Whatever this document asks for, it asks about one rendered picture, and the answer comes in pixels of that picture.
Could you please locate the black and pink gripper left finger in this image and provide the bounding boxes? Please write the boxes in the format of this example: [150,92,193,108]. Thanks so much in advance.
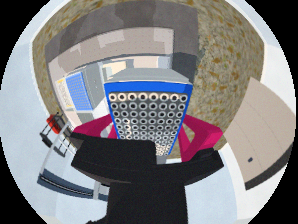
[73,114,117,139]

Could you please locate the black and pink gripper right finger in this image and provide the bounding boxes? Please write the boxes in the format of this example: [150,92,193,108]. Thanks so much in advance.
[178,114,223,162]

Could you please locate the grey tip rack with blue side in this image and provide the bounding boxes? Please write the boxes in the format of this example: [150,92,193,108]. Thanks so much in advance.
[104,68,193,155]

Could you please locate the grey flat base plate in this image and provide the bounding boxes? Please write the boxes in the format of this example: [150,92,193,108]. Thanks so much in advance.
[48,27,174,120]

